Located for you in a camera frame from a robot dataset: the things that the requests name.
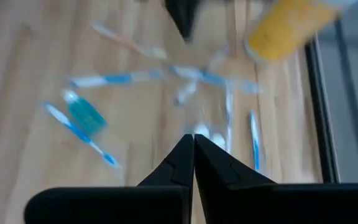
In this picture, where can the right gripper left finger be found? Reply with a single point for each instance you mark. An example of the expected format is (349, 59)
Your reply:
(172, 177)

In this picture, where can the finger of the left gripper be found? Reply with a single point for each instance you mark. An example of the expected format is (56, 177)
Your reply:
(179, 12)
(191, 12)

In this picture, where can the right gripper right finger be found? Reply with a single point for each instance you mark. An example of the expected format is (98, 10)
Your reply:
(222, 177)

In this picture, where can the blue toothbrush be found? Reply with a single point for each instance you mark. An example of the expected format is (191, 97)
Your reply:
(117, 78)
(76, 130)
(255, 146)
(211, 77)

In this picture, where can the yellow white wipes canister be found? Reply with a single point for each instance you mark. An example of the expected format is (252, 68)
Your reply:
(287, 28)

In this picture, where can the teal mouthwash bottle white cap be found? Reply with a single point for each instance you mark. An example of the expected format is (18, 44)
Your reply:
(87, 116)

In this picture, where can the clear acrylic organizer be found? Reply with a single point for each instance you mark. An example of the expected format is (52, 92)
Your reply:
(228, 124)

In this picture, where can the black aluminium table frame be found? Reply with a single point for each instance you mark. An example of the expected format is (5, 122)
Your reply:
(322, 124)

